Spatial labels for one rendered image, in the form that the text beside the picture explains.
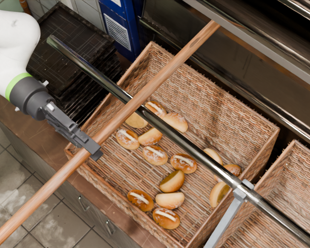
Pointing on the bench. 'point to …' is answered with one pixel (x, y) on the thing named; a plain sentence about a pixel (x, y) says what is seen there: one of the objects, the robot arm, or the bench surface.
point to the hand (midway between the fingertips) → (89, 146)
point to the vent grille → (117, 32)
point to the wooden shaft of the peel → (101, 136)
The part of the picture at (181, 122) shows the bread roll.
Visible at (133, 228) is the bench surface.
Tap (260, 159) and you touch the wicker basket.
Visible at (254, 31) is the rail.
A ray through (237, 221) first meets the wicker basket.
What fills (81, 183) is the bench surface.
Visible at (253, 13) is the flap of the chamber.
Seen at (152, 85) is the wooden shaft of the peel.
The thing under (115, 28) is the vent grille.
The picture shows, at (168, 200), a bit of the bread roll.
